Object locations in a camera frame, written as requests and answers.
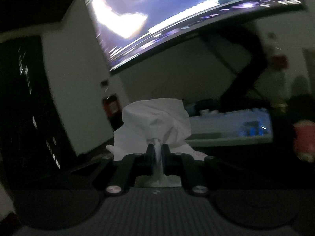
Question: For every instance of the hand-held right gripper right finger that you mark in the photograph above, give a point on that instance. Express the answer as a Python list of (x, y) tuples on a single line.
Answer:
[(165, 161)]

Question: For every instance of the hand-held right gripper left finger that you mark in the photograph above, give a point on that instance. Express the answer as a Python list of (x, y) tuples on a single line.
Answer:
[(150, 161)]

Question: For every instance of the white tissue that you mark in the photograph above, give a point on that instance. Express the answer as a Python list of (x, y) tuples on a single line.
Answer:
[(155, 120)]

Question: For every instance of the white printed paper napkin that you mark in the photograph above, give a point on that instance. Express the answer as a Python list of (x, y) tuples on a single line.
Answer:
[(196, 153)]

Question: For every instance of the dark bottle with red label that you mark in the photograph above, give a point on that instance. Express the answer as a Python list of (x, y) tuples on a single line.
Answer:
[(112, 108)]

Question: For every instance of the white backlit keyboard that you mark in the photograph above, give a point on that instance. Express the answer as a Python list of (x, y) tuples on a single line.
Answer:
[(228, 127)]

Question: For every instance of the curved computer monitor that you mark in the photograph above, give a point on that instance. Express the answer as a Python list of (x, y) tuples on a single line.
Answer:
[(184, 9)]

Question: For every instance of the black overhead panel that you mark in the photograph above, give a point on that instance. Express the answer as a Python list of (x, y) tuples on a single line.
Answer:
[(34, 9)]

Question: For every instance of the small wall socket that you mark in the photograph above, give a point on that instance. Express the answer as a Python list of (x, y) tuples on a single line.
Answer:
[(104, 82)]

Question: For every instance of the red wall box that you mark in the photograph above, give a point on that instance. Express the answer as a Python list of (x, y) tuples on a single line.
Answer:
[(280, 62)]

